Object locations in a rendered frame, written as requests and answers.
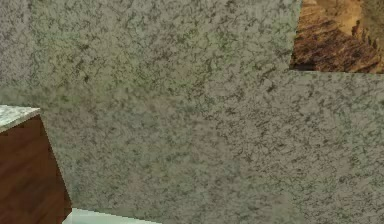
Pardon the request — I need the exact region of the brown landscape wall picture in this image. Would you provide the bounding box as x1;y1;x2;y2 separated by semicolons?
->
288;0;384;75

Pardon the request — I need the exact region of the brown cabinet with marble top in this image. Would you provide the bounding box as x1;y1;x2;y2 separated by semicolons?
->
0;104;73;224

